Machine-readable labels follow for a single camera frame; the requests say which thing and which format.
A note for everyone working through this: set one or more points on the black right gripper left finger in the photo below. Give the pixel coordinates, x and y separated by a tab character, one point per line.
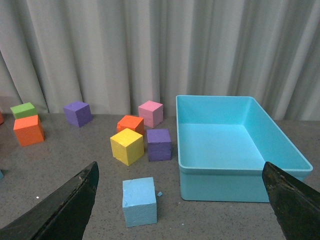
63	215

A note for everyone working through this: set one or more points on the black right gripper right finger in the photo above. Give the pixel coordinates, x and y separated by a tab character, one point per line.
295	204

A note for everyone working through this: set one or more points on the light blue foam cube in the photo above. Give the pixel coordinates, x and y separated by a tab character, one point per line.
1	175
139	202

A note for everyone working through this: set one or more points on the orange foam cube left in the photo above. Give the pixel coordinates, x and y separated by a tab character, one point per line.
29	130

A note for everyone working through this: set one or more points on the orange foam cube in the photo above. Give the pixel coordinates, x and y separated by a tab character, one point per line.
134	123
29	130

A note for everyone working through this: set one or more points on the yellow foam cube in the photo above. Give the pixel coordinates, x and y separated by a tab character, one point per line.
127	146

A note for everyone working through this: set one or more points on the light blue plastic bin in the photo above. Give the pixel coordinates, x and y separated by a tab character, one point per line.
223	143

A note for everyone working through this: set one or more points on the purple foam cube back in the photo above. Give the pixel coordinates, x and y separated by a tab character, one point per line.
78	113

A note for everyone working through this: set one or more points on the green foam cube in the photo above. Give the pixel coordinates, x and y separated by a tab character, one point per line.
23	110

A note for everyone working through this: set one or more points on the red foam cube back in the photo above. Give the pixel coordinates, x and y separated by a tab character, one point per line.
1	118

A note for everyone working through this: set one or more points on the orange foam cube right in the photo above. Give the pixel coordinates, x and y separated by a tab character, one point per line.
134	123

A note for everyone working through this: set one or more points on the purple foam cube near bin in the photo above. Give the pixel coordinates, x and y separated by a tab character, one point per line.
159	145

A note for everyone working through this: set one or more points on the pink foam cube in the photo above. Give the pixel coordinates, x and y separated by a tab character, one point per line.
152	112

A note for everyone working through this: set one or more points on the white pleated curtain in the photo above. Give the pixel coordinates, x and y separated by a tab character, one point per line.
118	54

